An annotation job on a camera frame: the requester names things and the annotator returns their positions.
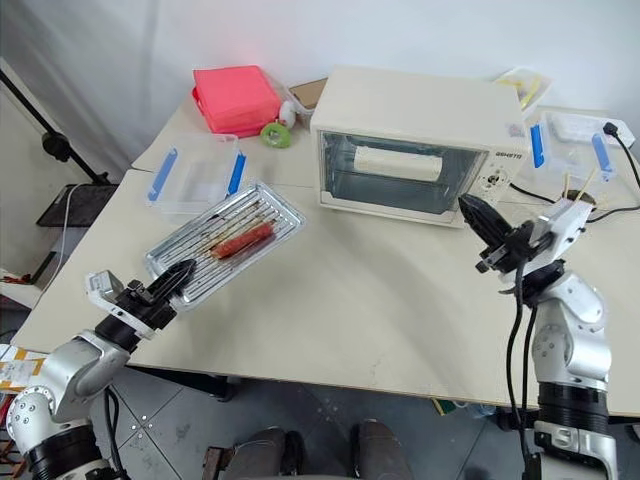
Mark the pink square box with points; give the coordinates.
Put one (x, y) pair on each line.
(235, 97)

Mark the green tape roll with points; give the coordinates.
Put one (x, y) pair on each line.
(276, 135)

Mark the clear box with blue clips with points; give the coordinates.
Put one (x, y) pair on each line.
(192, 175)
(575, 150)

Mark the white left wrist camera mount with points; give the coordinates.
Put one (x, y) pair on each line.
(102, 287)

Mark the small white figurine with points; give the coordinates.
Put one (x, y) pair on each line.
(287, 114)

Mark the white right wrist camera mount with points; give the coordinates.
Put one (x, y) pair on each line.
(567, 227)

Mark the wooden chopstick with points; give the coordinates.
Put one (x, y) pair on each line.
(565, 185)
(589, 182)

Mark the brown cardboard piece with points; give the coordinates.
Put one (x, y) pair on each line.
(306, 95)

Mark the green item under table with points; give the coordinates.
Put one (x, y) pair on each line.
(447, 407)

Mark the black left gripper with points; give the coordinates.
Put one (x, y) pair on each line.
(147, 310)

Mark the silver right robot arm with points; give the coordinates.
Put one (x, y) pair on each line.
(572, 345)

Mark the dark rounded shape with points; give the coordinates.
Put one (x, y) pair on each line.
(382, 450)
(270, 452)

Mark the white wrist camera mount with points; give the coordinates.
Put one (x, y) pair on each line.
(102, 287)
(567, 227)

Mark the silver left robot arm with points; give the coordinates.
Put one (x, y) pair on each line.
(75, 367)

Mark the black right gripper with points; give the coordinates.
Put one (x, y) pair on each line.
(520, 247)

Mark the clear box with yellow items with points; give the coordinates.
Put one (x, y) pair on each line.
(527, 85)

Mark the red sausage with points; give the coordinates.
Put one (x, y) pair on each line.
(245, 241)

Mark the silver ribbed baking tray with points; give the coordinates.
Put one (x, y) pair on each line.
(250, 210)

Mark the cream toaster oven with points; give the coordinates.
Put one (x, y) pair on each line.
(415, 100)

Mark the black tripod stand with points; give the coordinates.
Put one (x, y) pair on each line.
(55, 142)

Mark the glass toaster oven door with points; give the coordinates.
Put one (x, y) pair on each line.
(400, 192)

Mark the cardboard parcel with labels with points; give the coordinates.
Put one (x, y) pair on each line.
(20, 367)

